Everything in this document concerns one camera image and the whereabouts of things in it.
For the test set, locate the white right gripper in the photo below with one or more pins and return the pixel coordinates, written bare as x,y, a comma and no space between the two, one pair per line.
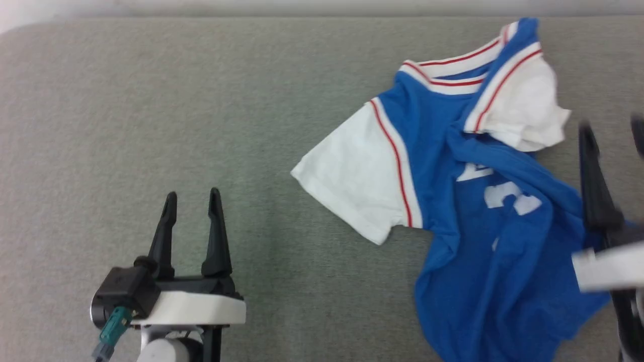
614,266

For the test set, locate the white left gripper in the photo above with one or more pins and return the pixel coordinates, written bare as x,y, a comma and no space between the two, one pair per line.
196,309

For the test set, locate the blue white red-striped jersey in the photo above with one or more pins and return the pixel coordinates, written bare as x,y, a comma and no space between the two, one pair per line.
478,261

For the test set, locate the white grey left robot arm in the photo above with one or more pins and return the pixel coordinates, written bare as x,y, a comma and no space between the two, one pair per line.
166,349

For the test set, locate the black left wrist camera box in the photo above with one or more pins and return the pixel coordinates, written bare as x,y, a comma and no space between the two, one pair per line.
126,289

